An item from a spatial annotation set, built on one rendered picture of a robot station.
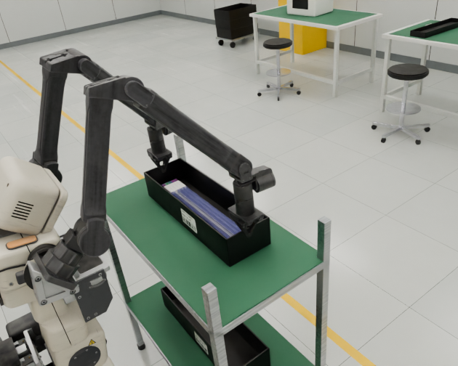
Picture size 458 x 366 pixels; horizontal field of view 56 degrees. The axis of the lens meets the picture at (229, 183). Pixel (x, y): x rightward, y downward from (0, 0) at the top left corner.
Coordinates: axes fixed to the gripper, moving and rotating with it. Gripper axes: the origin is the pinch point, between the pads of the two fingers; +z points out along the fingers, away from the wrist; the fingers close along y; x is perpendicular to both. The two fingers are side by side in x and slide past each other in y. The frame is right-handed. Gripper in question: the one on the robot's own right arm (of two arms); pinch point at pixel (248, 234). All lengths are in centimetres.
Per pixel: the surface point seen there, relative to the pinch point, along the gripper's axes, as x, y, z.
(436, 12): -459, 219, 43
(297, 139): -200, 191, 106
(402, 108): -271, 128, 81
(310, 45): -421, 394, 97
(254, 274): 4.8, -7.8, 8.7
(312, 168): -170, 142, 106
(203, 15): -455, 749, 91
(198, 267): 16.0, 6.5, 8.4
